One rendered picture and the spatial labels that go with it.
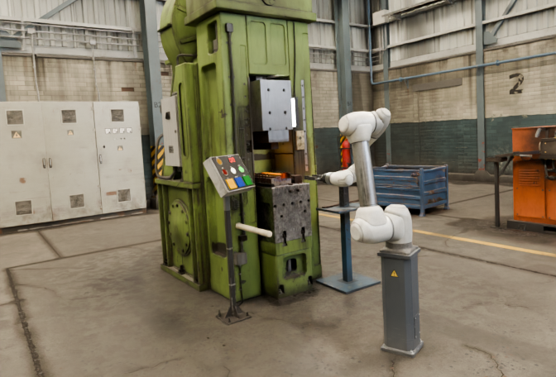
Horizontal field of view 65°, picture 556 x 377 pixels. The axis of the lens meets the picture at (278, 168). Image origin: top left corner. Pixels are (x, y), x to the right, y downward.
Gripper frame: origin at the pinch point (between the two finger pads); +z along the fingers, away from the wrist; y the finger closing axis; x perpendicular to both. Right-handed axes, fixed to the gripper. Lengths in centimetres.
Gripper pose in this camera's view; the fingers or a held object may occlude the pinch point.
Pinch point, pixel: (310, 177)
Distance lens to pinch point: 330.2
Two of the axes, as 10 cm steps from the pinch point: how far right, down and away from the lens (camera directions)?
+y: 8.1, -0.9, 5.7
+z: -5.8, -0.3, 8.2
